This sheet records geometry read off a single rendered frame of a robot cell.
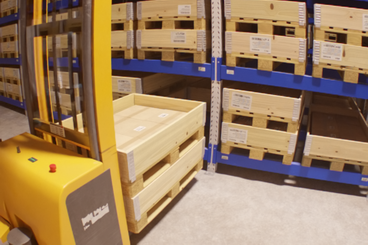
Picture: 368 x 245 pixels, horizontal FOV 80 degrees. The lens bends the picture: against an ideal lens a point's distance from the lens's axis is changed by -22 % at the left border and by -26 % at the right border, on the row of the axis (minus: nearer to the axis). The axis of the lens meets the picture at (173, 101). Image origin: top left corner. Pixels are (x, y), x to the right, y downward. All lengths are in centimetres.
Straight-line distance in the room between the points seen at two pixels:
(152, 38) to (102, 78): 168
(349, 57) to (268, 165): 137
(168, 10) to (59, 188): 220
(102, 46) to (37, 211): 93
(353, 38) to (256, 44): 97
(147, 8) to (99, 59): 177
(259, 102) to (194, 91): 183
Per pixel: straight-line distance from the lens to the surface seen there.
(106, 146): 153
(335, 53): 254
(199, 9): 277
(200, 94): 426
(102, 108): 145
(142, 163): 178
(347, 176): 293
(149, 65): 310
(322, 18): 254
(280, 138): 271
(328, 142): 272
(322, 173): 289
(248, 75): 265
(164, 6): 297
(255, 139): 277
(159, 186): 207
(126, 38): 325
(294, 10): 255
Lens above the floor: 156
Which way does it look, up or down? 15 degrees down
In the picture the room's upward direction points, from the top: straight up
